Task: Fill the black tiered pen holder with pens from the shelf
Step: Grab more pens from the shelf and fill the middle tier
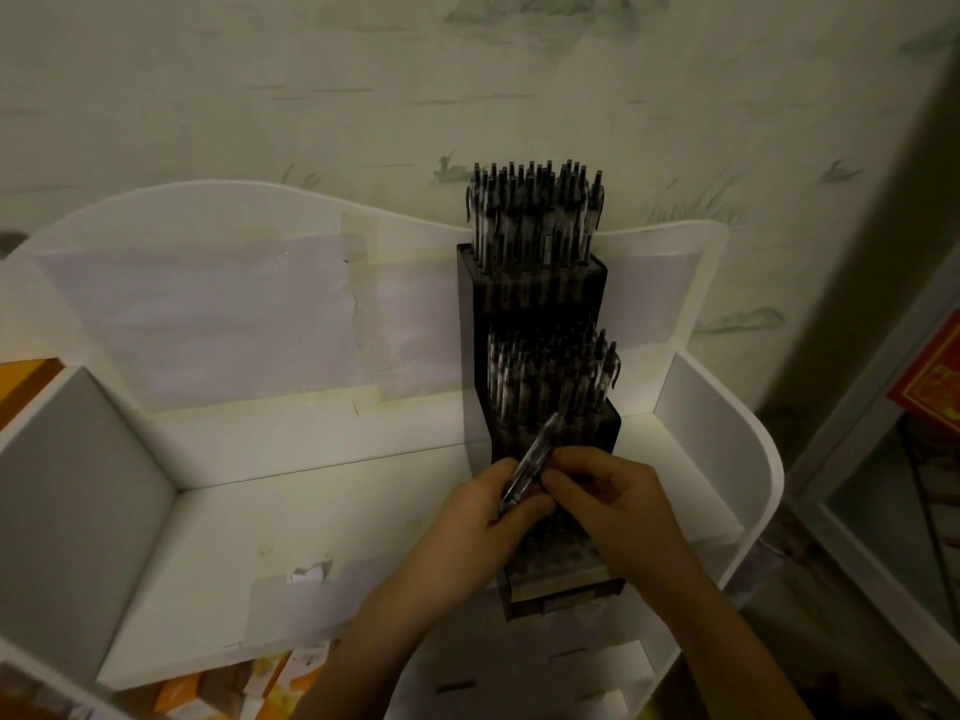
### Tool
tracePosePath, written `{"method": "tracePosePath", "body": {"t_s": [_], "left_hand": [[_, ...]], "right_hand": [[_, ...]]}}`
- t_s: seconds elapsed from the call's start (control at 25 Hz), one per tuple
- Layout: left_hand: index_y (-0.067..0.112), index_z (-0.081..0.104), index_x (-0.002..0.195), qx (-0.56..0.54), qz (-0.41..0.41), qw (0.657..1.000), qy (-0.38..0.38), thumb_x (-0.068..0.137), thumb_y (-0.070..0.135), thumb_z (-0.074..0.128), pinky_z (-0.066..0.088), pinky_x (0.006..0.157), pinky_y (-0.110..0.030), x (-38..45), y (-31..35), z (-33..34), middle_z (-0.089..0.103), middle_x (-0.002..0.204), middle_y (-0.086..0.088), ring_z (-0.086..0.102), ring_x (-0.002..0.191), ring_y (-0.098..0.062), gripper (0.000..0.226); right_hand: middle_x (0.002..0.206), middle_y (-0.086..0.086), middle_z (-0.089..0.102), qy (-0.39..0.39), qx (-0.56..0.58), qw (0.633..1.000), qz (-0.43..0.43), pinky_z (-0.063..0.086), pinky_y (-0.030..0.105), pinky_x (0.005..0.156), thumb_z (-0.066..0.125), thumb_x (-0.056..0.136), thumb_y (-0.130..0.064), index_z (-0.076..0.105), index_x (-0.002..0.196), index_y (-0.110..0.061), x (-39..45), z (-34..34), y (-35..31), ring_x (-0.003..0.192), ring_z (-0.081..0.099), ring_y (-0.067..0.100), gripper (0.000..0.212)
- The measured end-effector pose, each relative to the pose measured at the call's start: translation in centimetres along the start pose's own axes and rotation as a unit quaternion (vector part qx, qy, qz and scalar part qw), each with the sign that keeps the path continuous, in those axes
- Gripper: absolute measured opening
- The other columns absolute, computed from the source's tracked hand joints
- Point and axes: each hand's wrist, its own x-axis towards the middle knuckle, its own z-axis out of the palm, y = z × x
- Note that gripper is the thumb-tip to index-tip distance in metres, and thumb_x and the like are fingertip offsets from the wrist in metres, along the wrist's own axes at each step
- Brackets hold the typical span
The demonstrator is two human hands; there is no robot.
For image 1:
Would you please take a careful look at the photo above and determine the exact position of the person's left hand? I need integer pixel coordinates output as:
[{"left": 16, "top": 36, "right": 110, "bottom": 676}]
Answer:
[{"left": 358, "top": 456, "right": 558, "bottom": 647}]

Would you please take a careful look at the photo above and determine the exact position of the person's right hand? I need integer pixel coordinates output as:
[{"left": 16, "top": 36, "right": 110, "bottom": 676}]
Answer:
[{"left": 539, "top": 445, "right": 700, "bottom": 610}]

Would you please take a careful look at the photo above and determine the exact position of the bunch of black pens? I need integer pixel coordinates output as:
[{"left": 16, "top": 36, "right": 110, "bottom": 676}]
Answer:
[{"left": 498, "top": 411, "right": 564, "bottom": 516}]

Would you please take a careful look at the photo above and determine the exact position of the black tiered pen holder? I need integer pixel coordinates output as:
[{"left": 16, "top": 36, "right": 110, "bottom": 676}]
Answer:
[{"left": 455, "top": 243, "right": 628, "bottom": 625}]

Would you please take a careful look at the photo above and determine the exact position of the row of black pens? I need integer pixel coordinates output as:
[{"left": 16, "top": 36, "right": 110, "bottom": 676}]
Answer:
[{"left": 464, "top": 158, "right": 607, "bottom": 272}]

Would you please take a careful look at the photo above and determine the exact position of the person's right forearm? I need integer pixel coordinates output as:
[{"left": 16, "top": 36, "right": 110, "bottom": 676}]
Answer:
[{"left": 650, "top": 573, "right": 815, "bottom": 720}]

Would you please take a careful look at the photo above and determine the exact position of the person's left forearm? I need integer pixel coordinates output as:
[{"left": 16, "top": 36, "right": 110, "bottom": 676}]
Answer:
[{"left": 288, "top": 612, "right": 429, "bottom": 720}]

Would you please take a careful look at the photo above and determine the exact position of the grey taped paper patch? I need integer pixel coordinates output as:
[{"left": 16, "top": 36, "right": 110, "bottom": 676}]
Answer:
[{"left": 242, "top": 554, "right": 393, "bottom": 655}]

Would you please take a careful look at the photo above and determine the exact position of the white curved-back shelf unit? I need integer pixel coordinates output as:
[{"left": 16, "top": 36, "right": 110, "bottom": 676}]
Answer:
[{"left": 0, "top": 179, "right": 787, "bottom": 720}]

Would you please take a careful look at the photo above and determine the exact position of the dark glass cabinet door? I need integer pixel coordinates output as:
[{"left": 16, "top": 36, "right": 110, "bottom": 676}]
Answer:
[{"left": 824, "top": 408, "right": 960, "bottom": 640}]

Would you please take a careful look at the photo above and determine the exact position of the row of orange white boxes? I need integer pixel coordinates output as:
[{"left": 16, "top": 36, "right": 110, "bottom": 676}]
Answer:
[{"left": 149, "top": 639, "right": 333, "bottom": 720}]

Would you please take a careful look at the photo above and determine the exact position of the red sign plate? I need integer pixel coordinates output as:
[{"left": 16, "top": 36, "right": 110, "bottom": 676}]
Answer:
[{"left": 888, "top": 310, "right": 960, "bottom": 436}]

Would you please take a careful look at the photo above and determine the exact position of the grey door frame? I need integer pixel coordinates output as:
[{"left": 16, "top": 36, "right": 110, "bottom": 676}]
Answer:
[{"left": 783, "top": 243, "right": 960, "bottom": 700}]

